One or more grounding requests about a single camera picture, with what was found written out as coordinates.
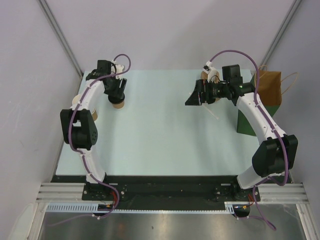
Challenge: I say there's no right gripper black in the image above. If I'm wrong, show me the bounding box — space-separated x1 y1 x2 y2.
185 79 230 106

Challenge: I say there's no black plastic cup lid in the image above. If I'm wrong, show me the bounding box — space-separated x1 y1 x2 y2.
108 95 125 105

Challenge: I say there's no single brown paper cup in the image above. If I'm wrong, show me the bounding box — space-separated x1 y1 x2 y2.
112 100 125 110

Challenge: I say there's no stack of paper cups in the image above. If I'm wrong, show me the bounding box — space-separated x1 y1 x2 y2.
72 94 98 121

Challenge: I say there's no green brown paper bag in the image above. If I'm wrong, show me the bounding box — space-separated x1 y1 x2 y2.
236 65 300 137

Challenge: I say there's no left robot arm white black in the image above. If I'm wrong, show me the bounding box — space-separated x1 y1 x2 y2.
60 59 128 201

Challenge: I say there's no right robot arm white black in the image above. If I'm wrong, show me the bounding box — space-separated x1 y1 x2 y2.
185 61 298 201

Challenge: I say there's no white wrapped straw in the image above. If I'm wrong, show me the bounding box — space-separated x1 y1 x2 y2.
202 105 219 120

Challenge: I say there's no brown pulp cup carrier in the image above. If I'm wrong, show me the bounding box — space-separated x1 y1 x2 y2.
200 74 219 104

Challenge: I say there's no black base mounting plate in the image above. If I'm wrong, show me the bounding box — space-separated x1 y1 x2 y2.
51 175 261 211

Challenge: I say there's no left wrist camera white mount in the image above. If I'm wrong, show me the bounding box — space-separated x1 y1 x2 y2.
110 60 125 79

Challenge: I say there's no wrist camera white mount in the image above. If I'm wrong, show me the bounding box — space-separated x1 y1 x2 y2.
110 60 125 79
201 61 220 83

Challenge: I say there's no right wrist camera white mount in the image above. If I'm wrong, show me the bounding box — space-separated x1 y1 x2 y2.
201 61 220 83

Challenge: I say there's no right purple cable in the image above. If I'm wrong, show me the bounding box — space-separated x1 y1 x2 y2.
208 49 291 231

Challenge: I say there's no purple cable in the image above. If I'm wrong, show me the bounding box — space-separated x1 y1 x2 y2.
47 53 132 227
208 49 291 231

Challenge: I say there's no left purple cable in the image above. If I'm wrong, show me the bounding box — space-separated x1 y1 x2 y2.
47 53 132 227

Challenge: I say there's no left aluminium frame post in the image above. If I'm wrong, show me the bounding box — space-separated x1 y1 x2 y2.
36 0 84 78

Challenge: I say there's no aluminium frame post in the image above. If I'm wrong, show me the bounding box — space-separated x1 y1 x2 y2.
260 0 304 65
36 0 84 78

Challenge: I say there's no aluminium rail bottom right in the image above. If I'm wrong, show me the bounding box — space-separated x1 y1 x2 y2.
258 183 309 204

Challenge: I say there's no aluminium rail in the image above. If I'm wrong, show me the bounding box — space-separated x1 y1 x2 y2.
36 183 85 203
258 183 309 204

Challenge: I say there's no aluminium rail bottom left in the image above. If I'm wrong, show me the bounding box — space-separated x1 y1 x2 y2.
36 183 85 203

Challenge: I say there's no white slotted cable duct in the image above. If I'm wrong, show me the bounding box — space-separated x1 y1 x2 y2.
46 202 266 215

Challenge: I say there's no right aluminium frame post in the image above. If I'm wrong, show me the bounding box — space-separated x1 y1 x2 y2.
260 0 304 65

